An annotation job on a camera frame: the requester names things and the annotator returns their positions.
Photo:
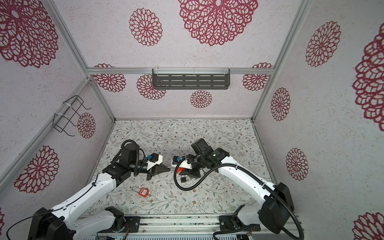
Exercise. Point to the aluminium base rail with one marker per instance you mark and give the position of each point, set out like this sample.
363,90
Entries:
189,225

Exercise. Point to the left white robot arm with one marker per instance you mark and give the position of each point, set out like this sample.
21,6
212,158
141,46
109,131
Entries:
62,221

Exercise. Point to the grey slotted wall shelf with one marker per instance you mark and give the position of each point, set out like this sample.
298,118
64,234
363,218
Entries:
191,80

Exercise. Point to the red padlock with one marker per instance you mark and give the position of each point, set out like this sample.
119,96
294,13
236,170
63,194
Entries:
143,192
179,170

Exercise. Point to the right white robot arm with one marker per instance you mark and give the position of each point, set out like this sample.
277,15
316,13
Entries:
273,205

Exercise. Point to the black wire wall basket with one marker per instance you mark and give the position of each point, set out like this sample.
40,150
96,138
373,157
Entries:
62,120

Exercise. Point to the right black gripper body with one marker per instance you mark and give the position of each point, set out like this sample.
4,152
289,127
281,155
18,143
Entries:
194,172

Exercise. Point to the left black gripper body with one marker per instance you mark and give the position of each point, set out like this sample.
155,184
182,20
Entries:
151,172

